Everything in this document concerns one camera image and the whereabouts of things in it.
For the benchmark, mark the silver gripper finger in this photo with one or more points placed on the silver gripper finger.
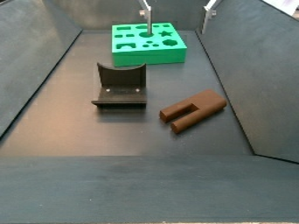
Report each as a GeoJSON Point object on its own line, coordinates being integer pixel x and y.
{"type": "Point", "coordinates": [146, 12]}
{"type": "Point", "coordinates": [209, 13]}

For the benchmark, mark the green shape-sorter fixture block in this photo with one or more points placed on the green shape-sorter fixture block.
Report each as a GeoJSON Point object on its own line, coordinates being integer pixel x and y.
{"type": "Point", "coordinates": [135, 47]}

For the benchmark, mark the black curved holder stand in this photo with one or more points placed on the black curved holder stand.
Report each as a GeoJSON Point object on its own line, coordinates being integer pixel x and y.
{"type": "Point", "coordinates": [122, 86]}

